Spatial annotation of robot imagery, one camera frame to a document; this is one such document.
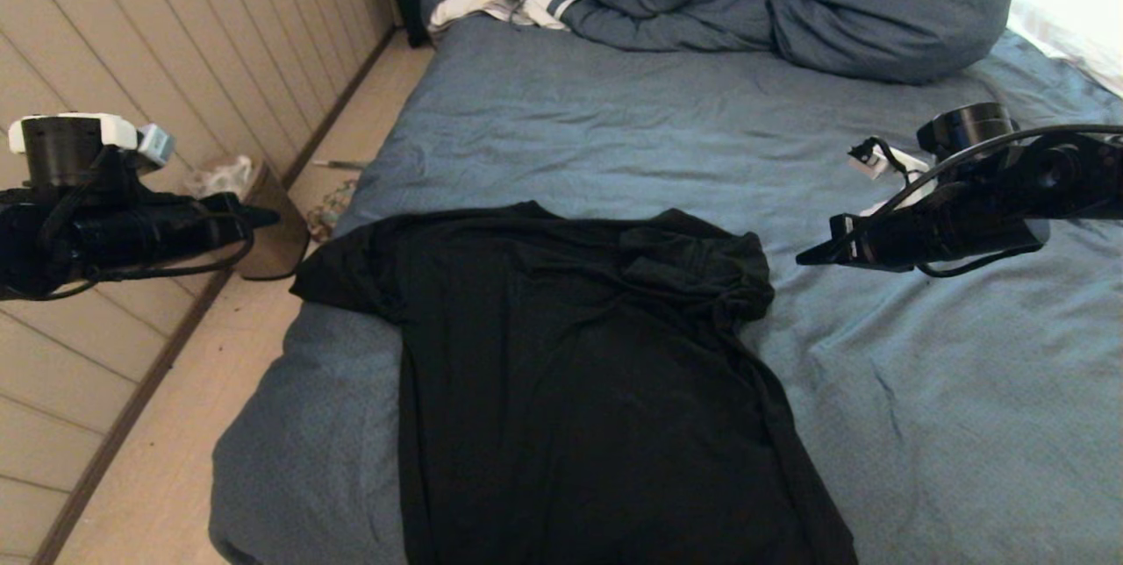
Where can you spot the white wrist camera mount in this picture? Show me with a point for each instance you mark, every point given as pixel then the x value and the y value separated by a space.
pixel 886 166
pixel 123 131

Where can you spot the thin grey rod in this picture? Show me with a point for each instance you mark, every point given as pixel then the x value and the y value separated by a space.
pixel 342 165

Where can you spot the patterned item on floor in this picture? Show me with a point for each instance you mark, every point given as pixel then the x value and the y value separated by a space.
pixel 333 210

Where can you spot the clear plastic bin liner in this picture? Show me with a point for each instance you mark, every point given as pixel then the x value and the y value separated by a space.
pixel 219 177

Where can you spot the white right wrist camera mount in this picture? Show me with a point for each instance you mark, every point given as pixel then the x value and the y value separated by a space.
pixel 886 166

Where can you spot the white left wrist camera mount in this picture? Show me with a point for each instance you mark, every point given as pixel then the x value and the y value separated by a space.
pixel 123 131

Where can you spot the brown trash bin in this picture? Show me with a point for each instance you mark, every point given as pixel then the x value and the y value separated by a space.
pixel 276 236

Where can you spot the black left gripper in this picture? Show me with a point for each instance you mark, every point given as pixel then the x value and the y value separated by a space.
pixel 149 232

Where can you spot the blue bed sheet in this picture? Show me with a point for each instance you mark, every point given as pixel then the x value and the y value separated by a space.
pixel 658 109

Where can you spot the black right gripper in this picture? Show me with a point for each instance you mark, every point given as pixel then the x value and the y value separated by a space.
pixel 939 236

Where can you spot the white pillow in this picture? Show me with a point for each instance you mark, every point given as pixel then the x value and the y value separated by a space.
pixel 1075 30

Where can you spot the black moon print T-shirt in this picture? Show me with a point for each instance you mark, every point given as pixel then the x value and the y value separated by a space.
pixel 570 372

